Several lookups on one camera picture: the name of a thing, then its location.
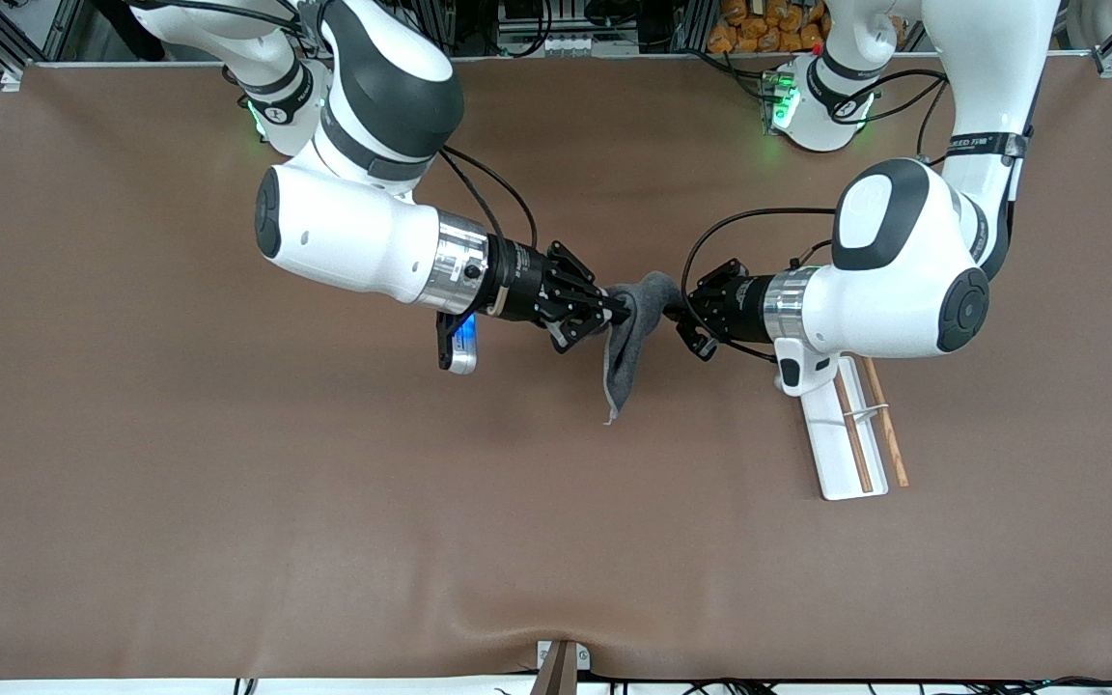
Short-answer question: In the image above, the grey microfibre towel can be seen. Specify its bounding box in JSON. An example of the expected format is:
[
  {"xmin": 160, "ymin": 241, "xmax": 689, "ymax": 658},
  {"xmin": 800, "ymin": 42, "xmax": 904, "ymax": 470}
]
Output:
[{"xmin": 600, "ymin": 271, "xmax": 687, "ymax": 424}]

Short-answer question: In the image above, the wooden rack rod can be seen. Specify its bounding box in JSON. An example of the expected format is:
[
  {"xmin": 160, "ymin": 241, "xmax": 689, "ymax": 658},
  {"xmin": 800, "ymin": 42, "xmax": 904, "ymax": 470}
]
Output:
[
  {"xmin": 834, "ymin": 372, "xmax": 874, "ymax": 494},
  {"xmin": 863, "ymin": 357, "xmax": 909, "ymax": 488}
]

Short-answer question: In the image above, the white rack base tray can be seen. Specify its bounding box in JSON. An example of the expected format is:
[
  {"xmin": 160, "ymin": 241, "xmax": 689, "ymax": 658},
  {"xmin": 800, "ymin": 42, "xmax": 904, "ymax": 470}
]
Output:
[{"xmin": 800, "ymin": 355, "xmax": 890, "ymax": 502}]

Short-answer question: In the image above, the white connector block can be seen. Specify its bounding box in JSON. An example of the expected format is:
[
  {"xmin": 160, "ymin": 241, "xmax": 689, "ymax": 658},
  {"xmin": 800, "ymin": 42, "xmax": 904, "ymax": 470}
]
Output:
[{"xmin": 546, "ymin": 34, "xmax": 640, "ymax": 58}]

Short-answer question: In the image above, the orange mesh bag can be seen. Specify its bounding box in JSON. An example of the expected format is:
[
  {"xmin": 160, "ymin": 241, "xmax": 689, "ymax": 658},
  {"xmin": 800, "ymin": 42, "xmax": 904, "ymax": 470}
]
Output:
[{"xmin": 708, "ymin": 0, "xmax": 832, "ymax": 55}]

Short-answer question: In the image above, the brown table mat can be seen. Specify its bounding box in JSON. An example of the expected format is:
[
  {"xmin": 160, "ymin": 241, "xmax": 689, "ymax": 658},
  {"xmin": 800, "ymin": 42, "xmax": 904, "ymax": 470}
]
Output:
[{"xmin": 0, "ymin": 58, "xmax": 1112, "ymax": 682}]

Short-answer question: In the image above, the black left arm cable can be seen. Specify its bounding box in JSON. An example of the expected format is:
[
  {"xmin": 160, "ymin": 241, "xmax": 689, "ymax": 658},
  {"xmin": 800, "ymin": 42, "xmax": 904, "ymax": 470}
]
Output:
[{"xmin": 681, "ymin": 66, "xmax": 953, "ymax": 366}]

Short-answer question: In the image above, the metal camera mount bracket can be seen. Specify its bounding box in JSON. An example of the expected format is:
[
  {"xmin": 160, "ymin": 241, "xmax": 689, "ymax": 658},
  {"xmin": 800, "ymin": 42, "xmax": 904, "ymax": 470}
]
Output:
[{"xmin": 529, "ymin": 639, "xmax": 592, "ymax": 695}]

